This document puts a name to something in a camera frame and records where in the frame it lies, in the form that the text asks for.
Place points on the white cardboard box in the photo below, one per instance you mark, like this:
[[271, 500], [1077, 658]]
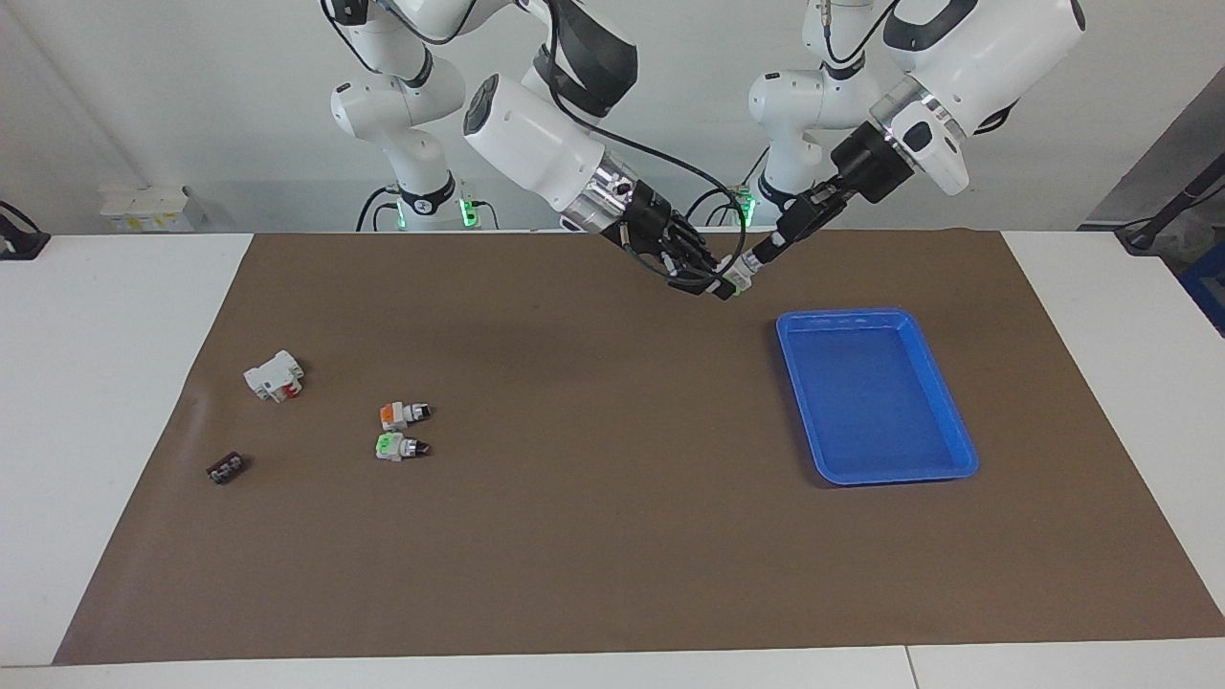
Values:
[[153, 209]]

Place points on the blue crate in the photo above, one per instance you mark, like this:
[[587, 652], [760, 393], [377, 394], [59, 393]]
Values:
[[1208, 301]]

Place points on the small black terminal block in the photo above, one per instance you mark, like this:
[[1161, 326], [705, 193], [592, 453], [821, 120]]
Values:
[[226, 469]]

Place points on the black stand pole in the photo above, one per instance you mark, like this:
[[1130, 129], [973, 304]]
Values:
[[1163, 220]]

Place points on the white circuit breaker red lever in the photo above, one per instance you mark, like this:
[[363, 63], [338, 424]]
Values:
[[271, 378]]

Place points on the selector switch with orange back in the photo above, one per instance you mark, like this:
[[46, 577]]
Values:
[[394, 415]]

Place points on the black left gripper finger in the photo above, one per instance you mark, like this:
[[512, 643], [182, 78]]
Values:
[[802, 212], [809, 230]]

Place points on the brown table mat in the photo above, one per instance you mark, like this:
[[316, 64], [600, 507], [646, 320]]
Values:
[[612, 555]]

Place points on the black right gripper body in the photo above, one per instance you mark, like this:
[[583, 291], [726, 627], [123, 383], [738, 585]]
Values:
[[656, 220]]

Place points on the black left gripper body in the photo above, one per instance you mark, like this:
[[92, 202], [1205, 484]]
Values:
[[873, 163]]

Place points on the selector switch with grey body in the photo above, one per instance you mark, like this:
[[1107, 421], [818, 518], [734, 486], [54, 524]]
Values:
[[745, 276]]

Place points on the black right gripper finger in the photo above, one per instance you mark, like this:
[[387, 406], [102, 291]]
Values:
[[699, 247], [699, 277]]

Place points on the blue plastic tray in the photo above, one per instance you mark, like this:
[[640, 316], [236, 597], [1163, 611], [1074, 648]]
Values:
[[871, 402]]

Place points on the black table clamp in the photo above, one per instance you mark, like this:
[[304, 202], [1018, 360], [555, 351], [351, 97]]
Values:
[[19, 244]]

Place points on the selector switch with green back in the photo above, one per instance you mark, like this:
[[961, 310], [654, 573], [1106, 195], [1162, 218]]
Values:
[[390, 447]]

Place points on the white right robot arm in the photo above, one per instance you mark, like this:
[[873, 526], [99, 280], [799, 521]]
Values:
[[526, 144]]

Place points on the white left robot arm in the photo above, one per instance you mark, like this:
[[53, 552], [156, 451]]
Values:
[[986, 48]]

